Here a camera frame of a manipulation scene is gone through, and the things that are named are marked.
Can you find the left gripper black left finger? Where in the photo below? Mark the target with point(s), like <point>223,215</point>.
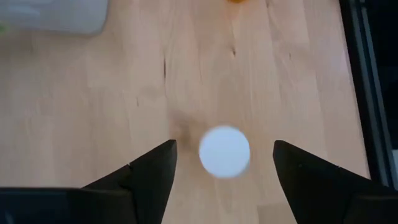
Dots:
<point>146,186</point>

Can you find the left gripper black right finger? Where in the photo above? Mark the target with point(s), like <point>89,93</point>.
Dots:
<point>317,193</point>

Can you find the orange pill bottle white cap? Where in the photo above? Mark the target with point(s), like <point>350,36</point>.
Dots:
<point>224,152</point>
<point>237,1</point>

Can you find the translucent grey plastic basket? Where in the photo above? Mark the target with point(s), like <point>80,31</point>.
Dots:
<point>53,15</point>

